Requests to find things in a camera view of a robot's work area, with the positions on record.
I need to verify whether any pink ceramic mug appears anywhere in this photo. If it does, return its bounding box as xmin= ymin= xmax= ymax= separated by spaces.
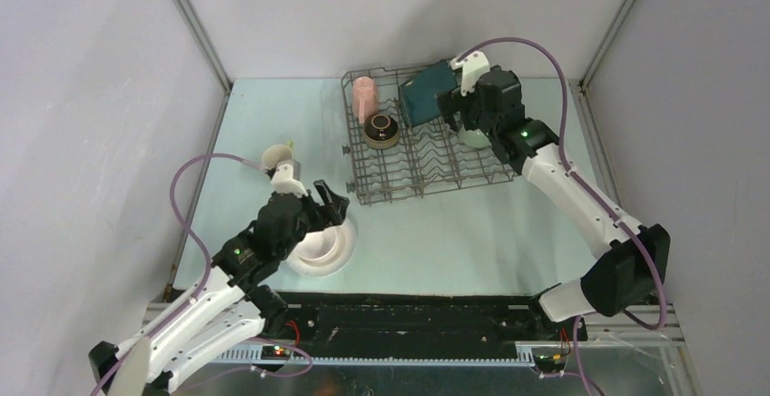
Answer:
xmin=352 ymin=76 xmax=379 ymax=125

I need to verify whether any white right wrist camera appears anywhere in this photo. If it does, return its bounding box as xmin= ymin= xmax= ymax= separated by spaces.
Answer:
xmin=449 ymin=51 xmax=490 ymax=96

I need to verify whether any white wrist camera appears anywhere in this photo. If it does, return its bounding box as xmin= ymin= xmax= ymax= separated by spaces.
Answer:
xmin=449 ymin=51 xmax=490 ymax=96
xmin=271 ymin=160 xmax=309 ymax=198

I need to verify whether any white scalloped plate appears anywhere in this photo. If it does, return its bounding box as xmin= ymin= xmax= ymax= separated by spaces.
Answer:
xmin=286 ymin=219 xmax=357 ymax=278

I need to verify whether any left electronics board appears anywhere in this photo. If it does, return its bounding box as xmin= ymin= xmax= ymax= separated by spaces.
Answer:
xmin=260 ymin=345 xmax=292 ymax=361

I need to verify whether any light green ceramic mug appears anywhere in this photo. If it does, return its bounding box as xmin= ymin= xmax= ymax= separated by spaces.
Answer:
xmin=262 ymin=141 xmax=294 ymax=170

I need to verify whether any electronics board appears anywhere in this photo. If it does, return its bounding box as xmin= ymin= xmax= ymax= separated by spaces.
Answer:
xmin=533 ymin=353 xmax=564 ymax=368
xmin=260 ymin=345 xmax=292 ymax=361

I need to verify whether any light green bowl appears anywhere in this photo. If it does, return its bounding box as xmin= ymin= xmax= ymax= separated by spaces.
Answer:
xmin=458 ymin=129 xmax=491 ymax=149

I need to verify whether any brown glazed bowl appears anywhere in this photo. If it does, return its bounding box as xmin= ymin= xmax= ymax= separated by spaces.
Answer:
xmin=362 ymin=114 xmax=400 ymax=150

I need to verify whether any right electronics board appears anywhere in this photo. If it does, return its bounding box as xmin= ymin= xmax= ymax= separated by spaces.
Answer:
xmin=533 ymin=353 xmax=564 ymax=368

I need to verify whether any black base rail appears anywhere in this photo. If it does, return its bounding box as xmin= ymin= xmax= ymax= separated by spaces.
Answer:
xmin=261 ymin=292 xmax=587 ymax=361

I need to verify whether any pale pink bowl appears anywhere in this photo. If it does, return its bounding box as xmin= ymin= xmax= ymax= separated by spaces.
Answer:
xmin=294 ymin=227 xmax=337 ymax=262

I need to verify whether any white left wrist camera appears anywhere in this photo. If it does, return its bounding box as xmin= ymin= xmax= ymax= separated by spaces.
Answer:
xmin=271 ymin=160 xmax=309 ymax=198

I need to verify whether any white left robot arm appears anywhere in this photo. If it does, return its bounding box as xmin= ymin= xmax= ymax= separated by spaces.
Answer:
xmin=88 ymin=180 xmax=351 ymax=395

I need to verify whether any dark teal square plate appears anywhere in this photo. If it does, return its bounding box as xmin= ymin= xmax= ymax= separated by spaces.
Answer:
xmin=400 ymin=60 xmax=459 ymax=127

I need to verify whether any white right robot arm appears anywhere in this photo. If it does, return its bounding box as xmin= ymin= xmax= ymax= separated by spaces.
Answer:
xmin=437 ymin=66 xmax=670 ymax=340

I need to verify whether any grey wire dish rack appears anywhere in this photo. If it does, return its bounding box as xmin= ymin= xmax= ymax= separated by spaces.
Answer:
xmin=341 ymin=64 xmax=518 ymax=205

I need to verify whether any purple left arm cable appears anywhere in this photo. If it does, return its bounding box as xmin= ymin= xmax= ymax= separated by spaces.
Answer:
xmin=90 ymin=153 xmax=314 ymax=396

